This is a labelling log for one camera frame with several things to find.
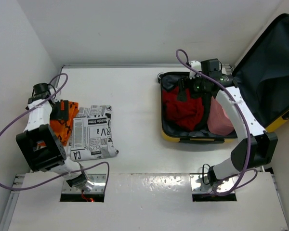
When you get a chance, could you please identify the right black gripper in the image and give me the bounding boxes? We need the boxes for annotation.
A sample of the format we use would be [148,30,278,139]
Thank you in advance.
[177,73,209,102]

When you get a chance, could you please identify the orange black patterned cloth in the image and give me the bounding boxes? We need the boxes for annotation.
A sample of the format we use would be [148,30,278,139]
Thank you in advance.
[50,101,79,146]

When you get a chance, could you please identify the dark red cloth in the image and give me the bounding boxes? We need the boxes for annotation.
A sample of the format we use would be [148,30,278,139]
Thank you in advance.
[162,87,205,131]

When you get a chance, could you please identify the newspaper print cloth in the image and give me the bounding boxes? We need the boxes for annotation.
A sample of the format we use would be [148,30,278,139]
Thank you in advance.
[69,105,119,162]

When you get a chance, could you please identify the pink box with handle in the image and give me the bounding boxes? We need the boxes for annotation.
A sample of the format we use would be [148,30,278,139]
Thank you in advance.
[207,97,234,136]

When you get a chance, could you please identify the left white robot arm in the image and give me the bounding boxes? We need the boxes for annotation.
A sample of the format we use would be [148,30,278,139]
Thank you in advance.
[16,83,93,192]

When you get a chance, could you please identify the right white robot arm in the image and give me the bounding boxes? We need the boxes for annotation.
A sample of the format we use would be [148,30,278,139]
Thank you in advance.
[181,59,278,193]

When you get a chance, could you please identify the yellow suitcase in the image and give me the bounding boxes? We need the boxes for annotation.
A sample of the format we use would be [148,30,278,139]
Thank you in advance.
[158,13,289,143]

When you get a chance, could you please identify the white front panel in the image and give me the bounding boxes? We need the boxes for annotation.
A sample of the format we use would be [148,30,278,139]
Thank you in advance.
[9,173,288,231]

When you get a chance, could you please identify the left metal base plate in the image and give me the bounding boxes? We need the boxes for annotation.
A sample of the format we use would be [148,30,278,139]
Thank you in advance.
[61,174,106,195]

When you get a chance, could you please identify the metal base plate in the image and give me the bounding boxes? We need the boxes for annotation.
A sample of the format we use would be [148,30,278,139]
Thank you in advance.
[61,174,106,195]
[190,173,237,194]

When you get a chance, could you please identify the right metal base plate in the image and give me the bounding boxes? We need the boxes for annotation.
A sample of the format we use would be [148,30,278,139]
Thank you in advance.
[190,173,237,194]

